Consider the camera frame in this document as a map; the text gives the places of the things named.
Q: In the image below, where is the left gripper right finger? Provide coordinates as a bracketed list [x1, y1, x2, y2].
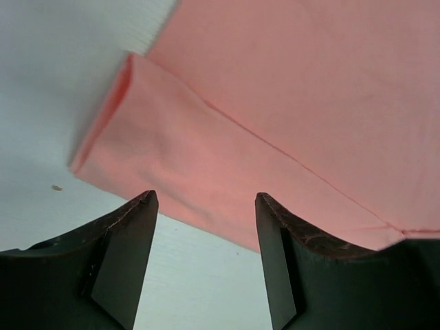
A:
[255, 192, 439, 330]

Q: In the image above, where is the salmon pink t shirt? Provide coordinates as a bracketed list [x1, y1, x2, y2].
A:
[71, 1, 439, 250]

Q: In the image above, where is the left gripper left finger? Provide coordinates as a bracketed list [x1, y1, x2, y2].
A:
[1, 190, 158, 329]

